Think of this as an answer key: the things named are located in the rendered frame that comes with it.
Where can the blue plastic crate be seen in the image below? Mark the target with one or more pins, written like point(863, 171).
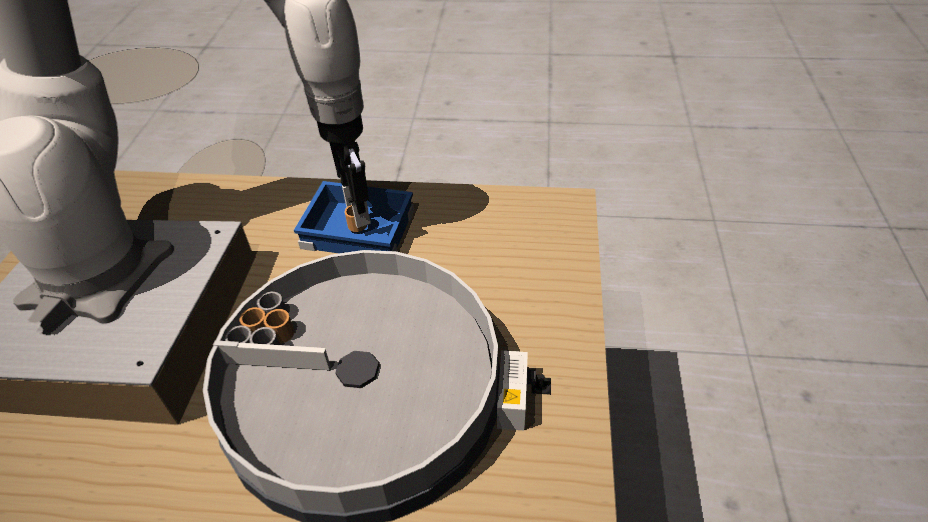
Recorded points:
point(323, 225)

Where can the grey metal bushing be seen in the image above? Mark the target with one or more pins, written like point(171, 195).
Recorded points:
point(264, 335)
point(239, 334)
point(270, 301)

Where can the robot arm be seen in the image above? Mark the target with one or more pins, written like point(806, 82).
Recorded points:
point(60, 212)

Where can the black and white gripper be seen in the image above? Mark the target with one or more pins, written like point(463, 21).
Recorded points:
point(349, 169)

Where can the bronze bushing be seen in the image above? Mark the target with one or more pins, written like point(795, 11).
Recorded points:
point(280, 322)
point(253, 316)
point(351, 220)

